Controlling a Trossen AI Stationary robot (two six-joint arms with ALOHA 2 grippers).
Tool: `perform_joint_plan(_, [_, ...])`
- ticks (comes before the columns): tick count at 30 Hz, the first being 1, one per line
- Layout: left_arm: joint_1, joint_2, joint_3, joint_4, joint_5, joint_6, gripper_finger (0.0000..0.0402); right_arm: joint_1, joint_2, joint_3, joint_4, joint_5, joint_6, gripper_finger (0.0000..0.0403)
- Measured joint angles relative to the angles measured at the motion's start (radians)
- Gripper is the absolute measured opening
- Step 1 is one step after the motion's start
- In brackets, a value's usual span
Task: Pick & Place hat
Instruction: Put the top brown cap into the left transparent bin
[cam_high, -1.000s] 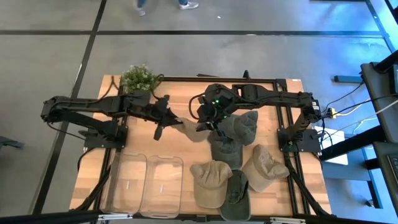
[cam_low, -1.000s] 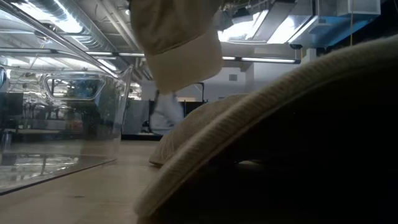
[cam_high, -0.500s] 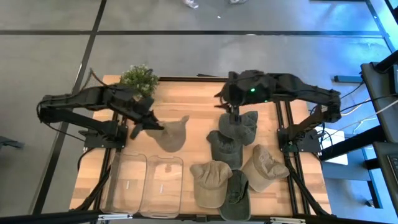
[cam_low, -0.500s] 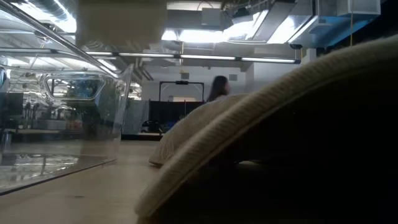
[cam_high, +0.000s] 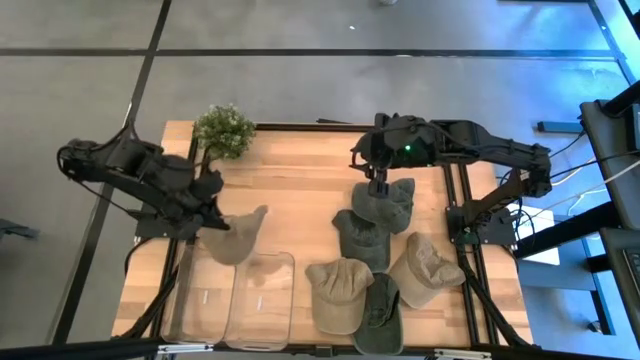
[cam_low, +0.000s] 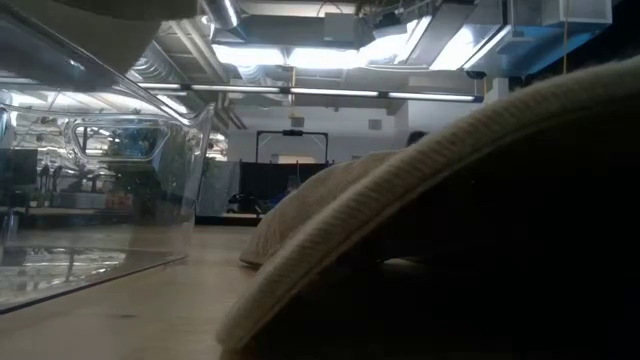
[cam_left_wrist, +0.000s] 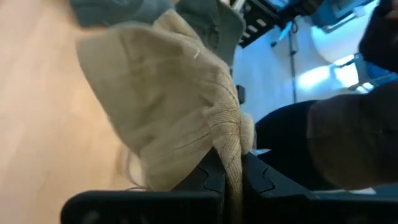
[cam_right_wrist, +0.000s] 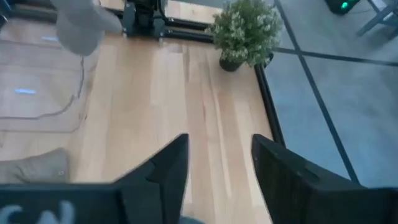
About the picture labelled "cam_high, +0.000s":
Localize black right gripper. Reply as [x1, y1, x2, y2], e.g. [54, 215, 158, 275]
[355, 113, 407, 199]

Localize grey furniture foot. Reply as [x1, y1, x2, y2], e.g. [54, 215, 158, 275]
[0, 218, 40, 241]

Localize dark grey desk with keyboard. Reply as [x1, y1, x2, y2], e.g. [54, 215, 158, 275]
[599, 227, 640, 346]

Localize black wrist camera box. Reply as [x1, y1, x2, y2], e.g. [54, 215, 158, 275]
[398, 130, 435, 167]

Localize black desk beam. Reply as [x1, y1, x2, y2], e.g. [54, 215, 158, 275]
[514, 199, 621, 259]

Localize dark green cap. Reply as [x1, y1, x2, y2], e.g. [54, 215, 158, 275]
[352, 272, 405, 356]
[331, 208, 392, 274]

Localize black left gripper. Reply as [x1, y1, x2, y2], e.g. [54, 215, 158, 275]
[185, 169, 232, 232]

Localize blue bar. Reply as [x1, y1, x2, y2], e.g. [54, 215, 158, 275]
[537, 120, 584, 134]

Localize clear plastic bin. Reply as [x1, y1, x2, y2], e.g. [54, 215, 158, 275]
[160, 239, 237, 345]
[224, 251, 296, 351]

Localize black frame rail silver brackets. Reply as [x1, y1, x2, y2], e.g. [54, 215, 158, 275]
[0, 337, 640, 360]

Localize beige corduroy cap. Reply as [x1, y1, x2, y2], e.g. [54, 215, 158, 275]
[304, 257, 375, 336]
[388, 231, 467, 310]
[198, 204, 269, 266]

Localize black cable bundle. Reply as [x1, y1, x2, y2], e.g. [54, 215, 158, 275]
[458, 248, 532, 349]
[119, 269, 179, 340]

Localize white cable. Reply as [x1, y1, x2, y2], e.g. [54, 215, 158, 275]
[549, 159, 640, 199]

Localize black keyboard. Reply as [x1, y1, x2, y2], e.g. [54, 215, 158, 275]
[622, 248, 640, 296]

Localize small green potted plant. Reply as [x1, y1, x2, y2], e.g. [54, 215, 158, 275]
[192, 103, 257, 161]

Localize black aluminium frame rail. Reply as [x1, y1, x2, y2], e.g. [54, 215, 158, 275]
[147, 134, 201, 341]
[457, 164, 501, 346]
[254, 122, 379, 132]
[442, 164, 484, 346]

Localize white sheet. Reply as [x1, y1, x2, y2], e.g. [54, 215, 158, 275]
[504, 203, 561, 266]

